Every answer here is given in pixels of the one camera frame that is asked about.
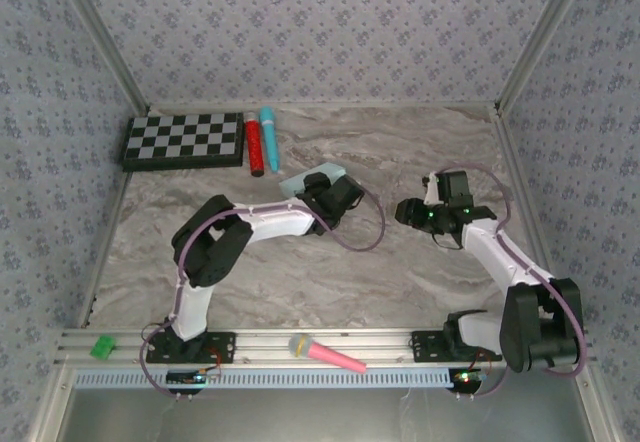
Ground black and grey chessboard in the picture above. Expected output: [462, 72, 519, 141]
[118, 111, 245, 172]

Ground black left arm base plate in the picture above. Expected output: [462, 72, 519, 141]
[145, 330, 237, 365]

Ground green toy block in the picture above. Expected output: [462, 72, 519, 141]
[89, 335, 116, 361]

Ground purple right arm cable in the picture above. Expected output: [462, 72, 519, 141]
[437, 162, 589, 401]

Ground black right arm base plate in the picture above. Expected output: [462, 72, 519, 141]
[410, 330, 503, 364]

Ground light blue paper box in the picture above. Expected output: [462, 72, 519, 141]
[278, 160, 347, 198]

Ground aluminium mounting rail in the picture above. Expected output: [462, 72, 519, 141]
[53, 326, 599, 367]

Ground grey slotted cable duct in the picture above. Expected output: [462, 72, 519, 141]
[73, 367, 454, 389]

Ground teal toy microphone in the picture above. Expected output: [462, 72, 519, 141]
[259, 106, 281, 174]

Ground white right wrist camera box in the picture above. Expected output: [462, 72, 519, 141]
[421, 171, 441, 204]

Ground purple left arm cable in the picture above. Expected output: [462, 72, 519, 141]
[138, 186, 387, 401]

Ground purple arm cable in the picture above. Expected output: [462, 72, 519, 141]
[138, 186, 387, 401]
[437, 162, 589, 401]

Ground red glitter tube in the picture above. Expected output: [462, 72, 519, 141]
[243, 111, 265, 178]

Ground aluminium rear rail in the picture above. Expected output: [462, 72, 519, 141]
[147, 101, 501, 112]

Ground aluminium corner post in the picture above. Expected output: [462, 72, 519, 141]
[49, 0, 151, 116]
[493, 0, 597, 116]

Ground pink toy microphone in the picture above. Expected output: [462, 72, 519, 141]
[288, 333, 368, 374]

